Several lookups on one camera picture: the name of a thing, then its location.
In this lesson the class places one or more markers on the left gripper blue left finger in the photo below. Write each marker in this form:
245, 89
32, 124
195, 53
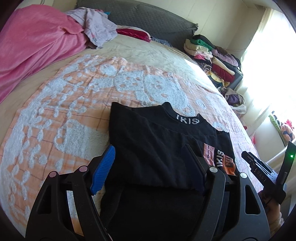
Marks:
99, 168

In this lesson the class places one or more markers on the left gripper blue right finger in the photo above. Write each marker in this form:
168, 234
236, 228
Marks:
194, 168

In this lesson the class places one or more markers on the black IKISS t-shirt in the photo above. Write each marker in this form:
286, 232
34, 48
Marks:
149, 193

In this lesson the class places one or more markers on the pile of folded clothes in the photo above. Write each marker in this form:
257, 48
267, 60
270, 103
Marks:
221, 67

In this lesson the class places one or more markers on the person's right hand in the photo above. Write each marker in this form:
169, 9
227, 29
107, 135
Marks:
273, 213

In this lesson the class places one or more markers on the orange white patterned bedspread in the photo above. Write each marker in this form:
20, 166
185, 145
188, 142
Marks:
65, 122

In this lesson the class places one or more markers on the green item at window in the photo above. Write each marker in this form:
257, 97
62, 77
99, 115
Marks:
276, 123

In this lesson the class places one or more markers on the white curtain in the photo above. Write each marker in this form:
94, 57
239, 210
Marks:
268, 66

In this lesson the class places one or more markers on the beige bed sheet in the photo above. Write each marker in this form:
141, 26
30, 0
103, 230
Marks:
133, 50

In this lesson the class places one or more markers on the dark patterned pillow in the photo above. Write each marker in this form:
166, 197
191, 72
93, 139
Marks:
161, 41

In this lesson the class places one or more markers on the lilac crumpled garment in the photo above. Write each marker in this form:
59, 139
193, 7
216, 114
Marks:
97, 27

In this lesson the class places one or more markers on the dark grey quilted headboard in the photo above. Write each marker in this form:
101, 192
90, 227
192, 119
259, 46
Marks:
158, 22

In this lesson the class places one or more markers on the pink blanket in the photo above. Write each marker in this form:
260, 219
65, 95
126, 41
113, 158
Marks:
33, 38

